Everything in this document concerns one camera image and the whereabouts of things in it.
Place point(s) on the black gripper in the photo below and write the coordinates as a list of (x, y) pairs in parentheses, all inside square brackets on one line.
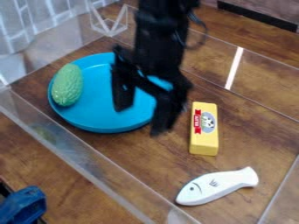
[(156, 56)]

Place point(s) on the white wooden toy fish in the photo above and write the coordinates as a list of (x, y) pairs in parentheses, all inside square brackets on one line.
[(213, 185)]

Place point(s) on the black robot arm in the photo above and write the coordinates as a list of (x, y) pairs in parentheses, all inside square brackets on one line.
[(159, 7)]

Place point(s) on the green bumpy toy gourd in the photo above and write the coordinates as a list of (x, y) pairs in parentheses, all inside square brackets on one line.
[(66, 86)]

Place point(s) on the yellow toy butter block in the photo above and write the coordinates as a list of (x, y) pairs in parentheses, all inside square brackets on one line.
[(204, 129)]

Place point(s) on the black baseboard strip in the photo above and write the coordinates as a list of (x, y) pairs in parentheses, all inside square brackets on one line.
[(276, 22)]

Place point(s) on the grey checkered curtain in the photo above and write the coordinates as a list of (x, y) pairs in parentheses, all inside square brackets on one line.
[(24, 18)]

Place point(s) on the blue plastic clamp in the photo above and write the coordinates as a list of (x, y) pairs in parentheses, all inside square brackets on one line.
[(24, 206)]

